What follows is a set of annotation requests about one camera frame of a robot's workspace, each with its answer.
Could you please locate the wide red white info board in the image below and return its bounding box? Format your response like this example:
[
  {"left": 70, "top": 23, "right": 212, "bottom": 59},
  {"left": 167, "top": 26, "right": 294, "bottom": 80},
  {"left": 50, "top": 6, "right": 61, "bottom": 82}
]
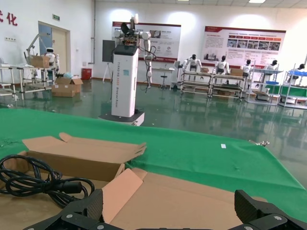
[{"left": 201, "top": 25, "right": 287, "bottom": 67}]

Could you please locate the blue pipe-frame shelf rack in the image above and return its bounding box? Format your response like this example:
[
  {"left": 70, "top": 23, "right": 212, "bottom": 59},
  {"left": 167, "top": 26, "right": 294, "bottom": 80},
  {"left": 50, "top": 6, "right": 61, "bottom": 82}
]
[{"left": 278, "top": 56, "right": 307, "bottom": 108}]

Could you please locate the closed cardboard floor box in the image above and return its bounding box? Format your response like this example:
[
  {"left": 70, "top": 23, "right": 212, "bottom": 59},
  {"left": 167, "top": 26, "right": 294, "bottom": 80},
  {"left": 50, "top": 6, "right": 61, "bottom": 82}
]
[{"left": 51, "top": 84, "right": 77, "bottom": 98}]

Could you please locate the white kiosk machine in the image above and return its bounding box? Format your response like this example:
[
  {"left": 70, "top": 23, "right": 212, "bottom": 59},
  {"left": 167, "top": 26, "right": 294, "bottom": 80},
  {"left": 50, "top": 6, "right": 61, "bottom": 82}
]
[{"left": 170, "top": 60, "right": 184, "bottom": 91}]

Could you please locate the flat open cardboard box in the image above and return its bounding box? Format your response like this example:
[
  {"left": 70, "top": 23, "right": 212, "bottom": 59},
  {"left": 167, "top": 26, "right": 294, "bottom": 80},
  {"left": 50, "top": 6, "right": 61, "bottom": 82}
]
[{"left": 253, "top": 90, "right": 272, "bottom": 101}]

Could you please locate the black stool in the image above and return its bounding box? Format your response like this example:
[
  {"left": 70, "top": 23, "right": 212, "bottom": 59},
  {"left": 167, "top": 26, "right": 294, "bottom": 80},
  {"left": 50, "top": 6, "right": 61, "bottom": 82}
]
[{"left": 159, "top": 73, "right": 168, "bottom": 89}]

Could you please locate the small white round-head robot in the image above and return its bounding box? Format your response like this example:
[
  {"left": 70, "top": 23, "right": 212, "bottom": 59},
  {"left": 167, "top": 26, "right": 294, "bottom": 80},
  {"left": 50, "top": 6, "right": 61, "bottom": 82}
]
[{"left": 44, "top": 47, "right": 60, "bottom": 70}]

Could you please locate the beige pipe-frame shelf rack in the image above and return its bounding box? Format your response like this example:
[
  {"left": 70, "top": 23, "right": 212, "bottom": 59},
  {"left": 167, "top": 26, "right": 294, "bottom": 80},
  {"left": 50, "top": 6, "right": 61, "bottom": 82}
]
[
  {"left": 211, "top": 72, "right": 247, "bottom": 100},
  {"left": 180, "top": 69, "right": 213, "bottom": 97}
]

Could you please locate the beige door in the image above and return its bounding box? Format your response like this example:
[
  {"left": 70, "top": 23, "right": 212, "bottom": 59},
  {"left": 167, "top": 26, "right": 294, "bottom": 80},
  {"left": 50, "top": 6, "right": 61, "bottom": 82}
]
[{"left": 38, "top": 21, "right": 71, "bottom": 81}]

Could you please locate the red bin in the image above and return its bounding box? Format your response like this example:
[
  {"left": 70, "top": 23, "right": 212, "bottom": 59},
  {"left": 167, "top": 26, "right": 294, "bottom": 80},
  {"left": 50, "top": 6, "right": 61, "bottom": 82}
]
[{"left": 81, "top": 68, "right": 93, "bottom": 81}]

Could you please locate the open cardboard floor box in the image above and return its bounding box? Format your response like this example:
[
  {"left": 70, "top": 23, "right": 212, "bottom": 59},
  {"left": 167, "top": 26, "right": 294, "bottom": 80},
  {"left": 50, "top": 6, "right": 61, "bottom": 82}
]
[{"left": 55, "top": 78, "right": 84, "bottom": 94}]

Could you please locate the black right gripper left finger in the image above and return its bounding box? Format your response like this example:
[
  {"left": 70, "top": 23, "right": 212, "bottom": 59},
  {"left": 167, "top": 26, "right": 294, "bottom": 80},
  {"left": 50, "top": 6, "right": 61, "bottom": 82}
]
[{"left": 23, "top": 188, "right": 113, "bottom": 230}]

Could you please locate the green table cloth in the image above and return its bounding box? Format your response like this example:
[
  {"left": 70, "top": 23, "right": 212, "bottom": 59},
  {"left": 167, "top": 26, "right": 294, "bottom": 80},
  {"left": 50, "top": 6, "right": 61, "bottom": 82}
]
[{"left": 0, "top": 108, "right": 307, "bottom": 221}]

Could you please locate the dark screen on stand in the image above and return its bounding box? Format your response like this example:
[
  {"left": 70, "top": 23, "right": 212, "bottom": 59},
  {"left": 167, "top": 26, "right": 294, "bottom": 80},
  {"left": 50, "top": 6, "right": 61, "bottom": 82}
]
[{"left": 102, "top": 39, "right": 118, "bottom": 83}]

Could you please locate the open brown cardboard box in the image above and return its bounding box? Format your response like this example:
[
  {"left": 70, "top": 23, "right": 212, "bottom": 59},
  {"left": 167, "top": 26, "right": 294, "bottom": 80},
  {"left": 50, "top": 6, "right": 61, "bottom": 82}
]
[
  {"left": 0, "top": 132, "right": 147, "bottom": 230},
  {"left": 102, "top": 167, "right": 268, "bottom": 230}
]

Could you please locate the white pipe-frame shelf rack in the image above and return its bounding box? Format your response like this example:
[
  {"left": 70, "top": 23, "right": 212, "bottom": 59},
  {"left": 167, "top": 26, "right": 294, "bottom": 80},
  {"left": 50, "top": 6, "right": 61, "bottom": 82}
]
[{"left": 246, "top": 61, "right": 284, "bottom": 104}]

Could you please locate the white wall pipe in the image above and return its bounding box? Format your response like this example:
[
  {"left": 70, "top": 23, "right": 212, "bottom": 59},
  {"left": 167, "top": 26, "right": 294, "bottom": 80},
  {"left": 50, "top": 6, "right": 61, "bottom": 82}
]
[{"left": 90, "top": 0, "right": 96, "bottom": 65}]

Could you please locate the black power cable bundle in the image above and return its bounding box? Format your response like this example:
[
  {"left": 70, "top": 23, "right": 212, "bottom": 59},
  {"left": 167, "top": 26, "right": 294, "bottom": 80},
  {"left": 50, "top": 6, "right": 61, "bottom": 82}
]
[{"left": 0, "top": 154, "right": 96, "bottom": 208}]

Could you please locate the cardboard box on rack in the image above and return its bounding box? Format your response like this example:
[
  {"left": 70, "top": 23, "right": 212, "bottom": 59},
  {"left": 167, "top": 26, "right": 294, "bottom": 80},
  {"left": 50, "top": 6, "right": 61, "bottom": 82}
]
[{"left": 29, "top": 55, "right": 51, "bottom": 69}]

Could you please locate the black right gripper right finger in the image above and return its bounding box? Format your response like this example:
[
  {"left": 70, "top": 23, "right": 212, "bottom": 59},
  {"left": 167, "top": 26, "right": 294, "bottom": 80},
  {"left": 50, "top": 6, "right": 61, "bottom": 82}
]
[{"left": 230, "top": 189, "right": 307, "bottom": 230}]

